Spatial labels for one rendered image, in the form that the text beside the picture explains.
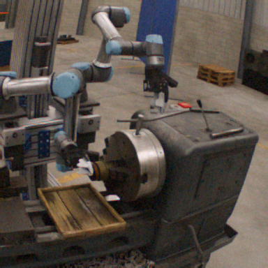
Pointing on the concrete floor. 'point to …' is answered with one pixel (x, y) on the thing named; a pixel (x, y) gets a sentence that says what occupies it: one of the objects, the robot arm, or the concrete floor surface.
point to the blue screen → (162, 19)
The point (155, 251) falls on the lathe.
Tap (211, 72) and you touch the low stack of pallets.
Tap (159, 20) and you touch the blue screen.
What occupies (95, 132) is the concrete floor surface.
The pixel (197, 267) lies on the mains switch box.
